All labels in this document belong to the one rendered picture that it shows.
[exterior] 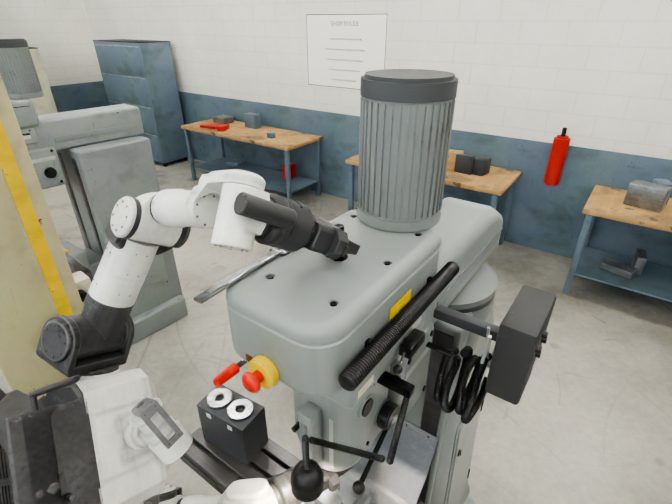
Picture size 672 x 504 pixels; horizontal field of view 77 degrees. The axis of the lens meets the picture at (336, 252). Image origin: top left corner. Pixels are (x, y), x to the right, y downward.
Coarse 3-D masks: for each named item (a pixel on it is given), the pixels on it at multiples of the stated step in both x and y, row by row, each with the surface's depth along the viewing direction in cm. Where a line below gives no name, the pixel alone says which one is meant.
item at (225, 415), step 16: (208, 400) 152; (224, 400) 152; (240, 400) 152; (208, 416) 150; (224, 416) 147; (240, 416) 145; (256, 416) 148; (208, 432) 156; (224, 432) 149; (240, 432) 143; (256, 432) 150; (224, 448) 155; (240, 448) 148; (256, 448) 153
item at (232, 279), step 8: (272, 248) 86; (264, 256) 83; (272, 256) 83; (256, 264) 80; (264, 264) 81; (240, 272) 78; (248, 272) 78; (224, 280) 75; (232, 280) 75; (216, 288) 73; (224, 288) 74; (200, 296) 71; (208, 296) 71
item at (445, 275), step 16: (448, 272) 95; (432, 288) 90; (416, 304) 84; (400, 320) 80; (384, 336) 76; (400, 336) 79; (368, 352) 72; (384, 352) 74; (352, 368) 69; (368, 368) 70; (352, 384) 67
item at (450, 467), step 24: (480, 288) 133; (480, 312) 131; (456, 336) 122; (480, 336) 136; (432, 360) 130; (432, 384) 134; (456, 384) 133; (480, 384) 163; (432, 408) 138; (480, 408) 172; (432, 432) 143; (456, 432) 146; (456, 456) 154; (432, 480) 154; (456, 480) 169
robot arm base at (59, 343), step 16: (48, 320) 82; (64, 320) 80; (128, 320) 91; (48, 336) 81; (64, 336) 79; (80, 336) 80; (128, 336) 91; (48, 352) 81; (64, 352) 79; (112, 352) 91; (128, 352) 92; (64, 368) 80; (80, 368) 82; (96, 368) 86
